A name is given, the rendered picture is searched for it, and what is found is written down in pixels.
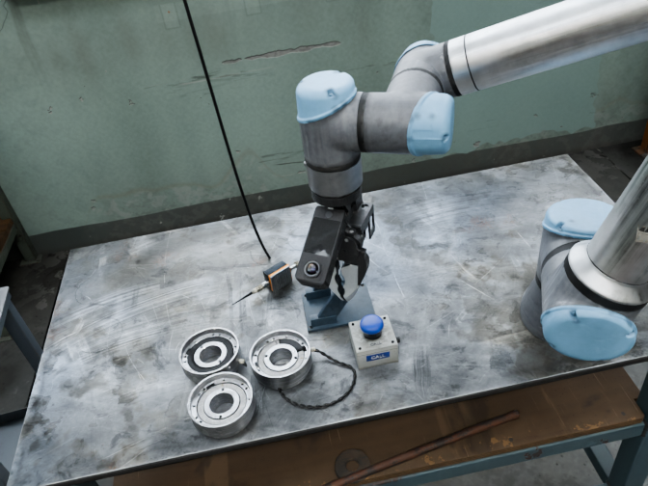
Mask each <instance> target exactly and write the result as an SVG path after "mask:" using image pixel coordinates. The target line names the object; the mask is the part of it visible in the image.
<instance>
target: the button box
mask: <svg viewBox="0 0 648 486"><path fill-rule="evenodd" d="M380 317H381V318H382V319H383V321H384V328H383V330H382V331H381V332H380V333H378V334H375V335H369V334H366V333H364V332H363V331H362V330H361V328H360V322H361V320H358V321H354V322H349V323H348V325H349V332H350V339H351V343H352V347H353V350H354V354H355V358H356V361H357V365H358V369H359V370H360V369H364V368H369V367H374V366H378V365H386V364H391V363H396V362H399V360H398V344H397V343H400V338H399V337H396V336H395V335H394V332H393V329H392V325H391V323H390V320H389V317H388V315H382V316H380Z"/></svg>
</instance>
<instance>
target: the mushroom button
mask: <svg viewBox="0 0 648 486"><path fill-rule="evenodd" d="M360 328H361V330H362V331H363V332H364V333H366V334H369V335H375V334H378V333H380V332H381V331H382V330H383V328H384V321H383V319H382V318H381V317H380V316H378V315H376V314H369V315H366V316H364V317H363V318H362V320H361V322H360Z"/></svg>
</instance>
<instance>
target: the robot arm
mask: <svg viewBox="0 0 648 486"><path fill-rule="evenodd" d="M646 41H648V0H566V1H563V2H560V3H557V4H554V5H551V6H549V7H546V8H543V9H540V10H537V11H535V12H532V13H527V14H524V15H521V16H518V17H515V18H512V19H509V20H506V21H503V22H501V23H499V24H496V25H493V26H490V27H487V28H484V29H481V30H478V31H475V32H472V33H469V34H467V35H464V36H461V37H459V38H456V39H453V40H448V41H445V42H442V43H436V42H434V41H430V40H421V41H417V42H415V43H413V44H411V45H410V46H409V47H408V48H407V49H406V50H405V51H404V52H403V54H402V55H401V56H400V58H399V59H398V61H397V63H396V65H395V68H394V71H393V76H392V79H391V82H390V84H389V86H388V89H387V91H386V92H385V93H371V92H369V93H366V92H357V88H356V86H355V83H354V80H353V78H352V77H351V76H350V75H349V74H347V73H345V72H342V73H340V72H339V71H336V70H327V71H320V72H317V73H314V74H311V75H309V76H307V77H306V78H304V79H303V80H302V81H301V82H300V83H299V84H298V86H297V89H296V100H297V109H298V115H297V121H298V123H299V125H300V131H301V138H302V144H303V151H304V156H305V162H304V166H305V167H306V168H307V174H308V181H309V187H310V191H311V197H312V199H313V200H314V201H315V202H316V203H318V204H320V205H318V206H317V207H316V208H315V210H314V213H313V216H312V220H311V223H310V228H309V231H308V235H307V238H306V241H305V244H304V248H303V251H302V253H301V256H300V260H299V263H298V266H297V269H296V273H295V278H296V280H297V281H298V282H299V283H300V284H301V285H304V286H309V287H313V288H317V289H327V288H328V287H330V288H331V289H332V291H333V292H334V293H335V294H336V296H337V297H338V298H339V299H340V300H342V301H347V302H348V301H350V300H351V299H352V298H353V297H354V296H355V295H356V293H357V291H358V289H359V287H360V285H361V283H362V281H363V279H364V277H365V274H366V272H367V269H368V266H369V255H368V254H367V252H366V248H363V245H364V241H365V237H366V233H365V231H366V229H367V227H368V237H369V239H371V237H372V235H373V233H374V232H375V220H374V206H373V203H371V202H363V195H362V182H363V169H362V158H361V152H370V153H391V154H412V155H414V156H423V155H441V154H445V153H447V152H448V151H449V149H450V147H451V143H452V135H453V126H454V99H453V98H455V97H457V96H461V95H466V94H470V93H473V92H476V91H480V90H483V89H487V88H490V87H494V86H496V85H499V84H503V83H506V82H510V81H513V80H516V79H520V78H523V77H527V76H530V75H533V74H536V73H539V72H543V71H546V70H550V69H553V68H559V67H562V66H566V65H569V64H573V63H575V62H578V61H582V60H585V59H589V58H592V57H595V56H599V55H602V54H606V53H609V52H612V51H615V50H618V49H622V48H625V47H629V46H632V45H635V44H639V43H642V42H646ZM322 205H323V206H322ZM366 206H368V209H367V211H365V209H363V208H364V207H366ZM370 217H372V227H371V228H370ZM542 226H543V230H542V237H541V243H540V250H539V257H538V262H537V269H536V275H535V278H534V279H533V281H532V282H531V284H530V286H529V287H528V288H527V289H526V291H525V293H524V295H523V297H522V301H521V307H520V315H521V318H522V321H523V323H524V324H525V326H526V328H527V329H528V330H529V331H530V332H531V333H532V334H533V335H535V336H536V337H537V338H540V339H541V340H543V341H545V342H547V343H548V344H549V345H550V346H551V347H552V348H553V349H554V350H556V351H557V352H559V353H561V354H563V355H565V356H568V357H571V358H574V359H578V360H583V361H600V360H603V361H606V360H611V359H614V358H617V357H620V356H622V355H624V354H626V353H627V352H629V351H630V350H631V349H632V348H633V346H634V345H635V340H636V335H637V328H636V326H635V318H636V317H637V315H638V314H639V313H640V312H641V311H642V309H643V308H644V307H645V306H646V305H647V303H648V155H647V156H646V158H645V159H644V161H643V162H642V164H641V166H640V167H639V169H638V170H637V172H636V173H635V175H634V177H633V178H632V180H631V181H630V183H629V184H628V186H627V187H626V189H625V190H624V192H623V193H622V195H621V196H620V198H619V199H618V201H617V202H616V204H615V205H614V206H612V205H610V204H607V203H605V202H600V201H596V200H590V199H568V200H564V201H561V202H556V203H554V204H553V205H552V206H550V207H549V209H548V210H547V212H546V215H545V219H544V220H543V222H542ZM343 261H344V264H343V265H342V262H343ZM341 266H342V267H341ZM340 270H341V274H342V276H343V278H344V279H345V283H344V285H343V287H342V285H341V277H340V275H339V274H340ZM344 290H345V291H344Z"/></svg>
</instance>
